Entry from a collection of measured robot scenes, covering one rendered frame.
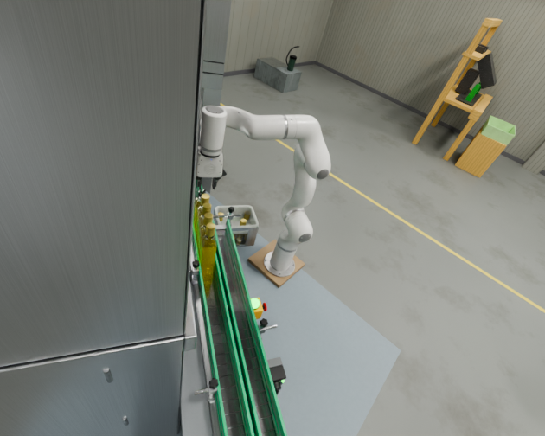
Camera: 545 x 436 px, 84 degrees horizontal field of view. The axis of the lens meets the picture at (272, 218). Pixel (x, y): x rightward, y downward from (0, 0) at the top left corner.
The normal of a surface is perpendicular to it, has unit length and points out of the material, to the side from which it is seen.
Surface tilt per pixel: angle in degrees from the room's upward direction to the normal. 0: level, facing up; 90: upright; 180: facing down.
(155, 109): 90
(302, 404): 0
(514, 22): 90
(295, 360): 0
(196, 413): 0
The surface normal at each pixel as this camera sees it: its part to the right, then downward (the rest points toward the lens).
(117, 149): 0.29, 0.70
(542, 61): -0.64, 0.40
